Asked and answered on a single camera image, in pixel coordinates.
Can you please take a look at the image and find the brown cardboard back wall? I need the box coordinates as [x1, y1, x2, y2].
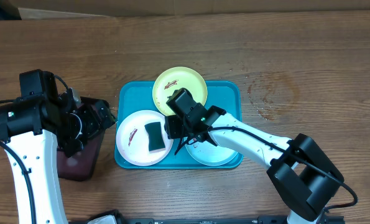
[0, 0, 370, 19]

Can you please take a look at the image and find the light blue plate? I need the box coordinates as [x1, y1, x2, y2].
[185, 139, 244, 169]

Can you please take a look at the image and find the yellow plate with stain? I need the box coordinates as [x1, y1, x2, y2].
[152, 67, 208, 116]

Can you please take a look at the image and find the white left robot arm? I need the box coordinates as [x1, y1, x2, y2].
[0, 69, 116, 223]

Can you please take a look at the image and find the white plate with stain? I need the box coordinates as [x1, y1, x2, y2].
[116, 110, 173, 167]

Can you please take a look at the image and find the blue plastic tray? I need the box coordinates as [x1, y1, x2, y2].
[117, 80, 242, 169]

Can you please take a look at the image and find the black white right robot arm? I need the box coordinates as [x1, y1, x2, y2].
[165, 88, 344, 223]

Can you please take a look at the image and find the black water tray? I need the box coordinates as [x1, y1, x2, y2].
[56, 96, 111, 182]

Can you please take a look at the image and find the green pink sponge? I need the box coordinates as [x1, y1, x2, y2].
[144, 122, 165, 152]

